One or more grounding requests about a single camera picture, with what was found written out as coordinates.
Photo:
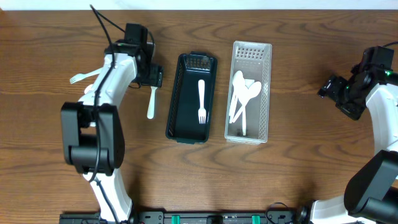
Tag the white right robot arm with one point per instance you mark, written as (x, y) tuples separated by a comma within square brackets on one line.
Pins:
[(369, 196)]

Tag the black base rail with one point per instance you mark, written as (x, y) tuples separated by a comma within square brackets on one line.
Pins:
[(271, 215)]

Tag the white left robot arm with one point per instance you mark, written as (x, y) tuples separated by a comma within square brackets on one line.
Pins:
[(93, 139)]

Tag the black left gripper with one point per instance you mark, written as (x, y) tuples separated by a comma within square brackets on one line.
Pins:
[(155, 73)]

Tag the white plastic basket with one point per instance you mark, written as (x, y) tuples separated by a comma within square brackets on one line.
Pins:
[(254, 60)]

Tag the pale green plastic fork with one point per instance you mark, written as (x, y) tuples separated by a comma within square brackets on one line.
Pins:
[(82, 76)]

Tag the white plastic spoon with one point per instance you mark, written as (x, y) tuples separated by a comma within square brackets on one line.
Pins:
[(245, 95), (238, 83), (248, 83)]

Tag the white plastic fork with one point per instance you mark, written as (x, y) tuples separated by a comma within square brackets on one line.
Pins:
[(151, 106), (88, 88), (201, 110)]

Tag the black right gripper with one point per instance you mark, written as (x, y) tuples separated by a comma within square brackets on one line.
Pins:
[(331, 88)]

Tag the dark green plastic basket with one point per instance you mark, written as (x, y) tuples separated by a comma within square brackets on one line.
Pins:
[(183, 125)]

